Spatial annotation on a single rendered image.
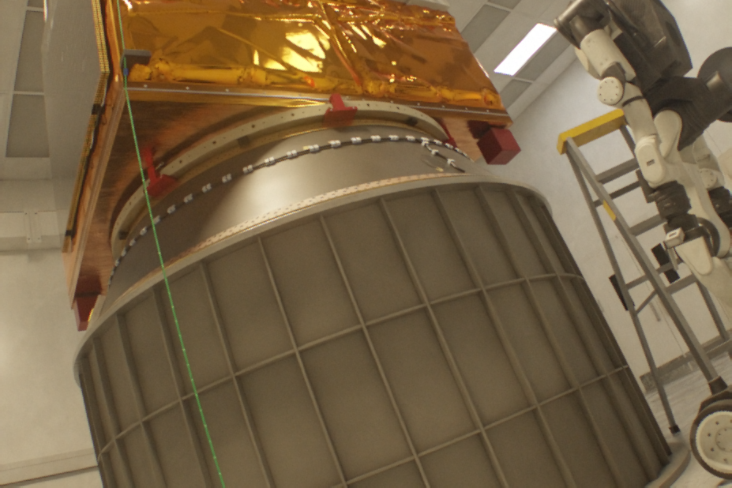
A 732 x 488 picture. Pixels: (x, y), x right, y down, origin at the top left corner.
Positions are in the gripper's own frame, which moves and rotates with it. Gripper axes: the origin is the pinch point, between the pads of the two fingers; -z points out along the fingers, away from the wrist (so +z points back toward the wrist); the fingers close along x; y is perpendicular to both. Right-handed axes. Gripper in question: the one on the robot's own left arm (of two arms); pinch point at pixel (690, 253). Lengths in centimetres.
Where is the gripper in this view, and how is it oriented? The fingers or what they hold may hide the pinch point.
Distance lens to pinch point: 168.9
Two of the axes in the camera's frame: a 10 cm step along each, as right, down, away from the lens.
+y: -7.4, -0.1, -6.7
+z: -2.4, -9.3, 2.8
